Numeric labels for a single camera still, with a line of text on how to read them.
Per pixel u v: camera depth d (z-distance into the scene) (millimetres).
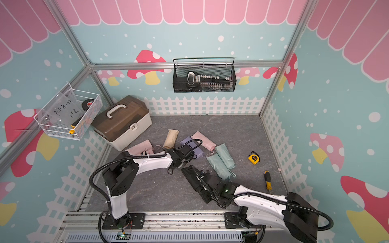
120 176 490
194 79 892
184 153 741
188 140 1026
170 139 1034
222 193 600
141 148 990
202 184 609
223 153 949
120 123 894
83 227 733
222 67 920
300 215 419
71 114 708
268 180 865
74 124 636
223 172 875
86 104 793
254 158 943
